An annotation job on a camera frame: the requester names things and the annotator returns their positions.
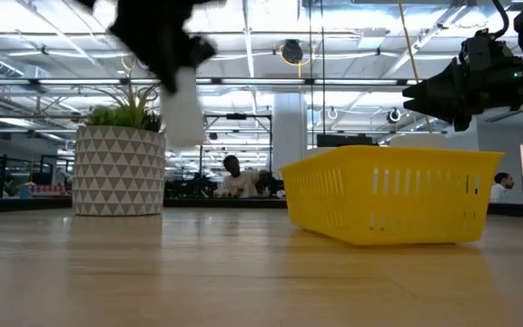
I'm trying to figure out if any yellow plastic basket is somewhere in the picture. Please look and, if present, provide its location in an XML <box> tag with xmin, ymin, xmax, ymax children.
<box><xmin>280</xmin><ymin>144</ymin><xmax>506</xmax><ymax>247</ymax></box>

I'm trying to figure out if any black monitor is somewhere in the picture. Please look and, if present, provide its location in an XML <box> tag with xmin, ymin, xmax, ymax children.
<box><xmin>315</xmin><ymin>133</ymin><xmax>379</xmax><ymax>148</ymax></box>

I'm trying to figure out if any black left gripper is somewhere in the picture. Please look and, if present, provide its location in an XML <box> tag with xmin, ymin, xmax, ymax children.
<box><xmin>74</xmin><ymin>0</ymin><xmax>226</xmax><ymax>95</ymax></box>

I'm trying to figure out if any white pill bottle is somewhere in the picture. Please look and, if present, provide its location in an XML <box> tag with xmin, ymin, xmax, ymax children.
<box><xmin>160</xmin><ymin>66</ymin><xmax>206</xmax><ymax>150</ymax></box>

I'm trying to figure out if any yellow hanging cable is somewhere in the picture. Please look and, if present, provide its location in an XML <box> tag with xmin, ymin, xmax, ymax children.
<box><xmin>397</xmin><ymin>0</ymin><xmax>435</xmax><ymax>134</ymax></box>

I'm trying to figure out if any artificial plant in patterned pot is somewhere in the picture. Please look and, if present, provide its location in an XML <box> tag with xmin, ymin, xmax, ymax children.
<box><xmin>71</xmin><ymin>81</ymin><xmax>168</xmax><ymax>217</ymax></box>

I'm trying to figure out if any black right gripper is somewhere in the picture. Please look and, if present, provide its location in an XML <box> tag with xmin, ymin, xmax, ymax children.
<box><xmin>401</xmin><ymin>27</ymin><xmax>523</xmax><ymax>133</ymax></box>

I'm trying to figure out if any person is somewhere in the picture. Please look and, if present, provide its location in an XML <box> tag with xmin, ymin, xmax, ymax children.
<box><xmin>488</xmin><ymin>171</ymin><xmax>516</xmax><ymax>204</ymax></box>
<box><xmin>213</xmin><ymin>154</ymin><xmax>271</xmax><ymax>200</ymax></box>

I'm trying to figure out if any black gantry frame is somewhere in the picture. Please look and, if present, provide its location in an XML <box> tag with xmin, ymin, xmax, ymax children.
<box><xmin>200</xmin><ymin>112</ymin><xmax>274</xmax><ymax>178</ymax></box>

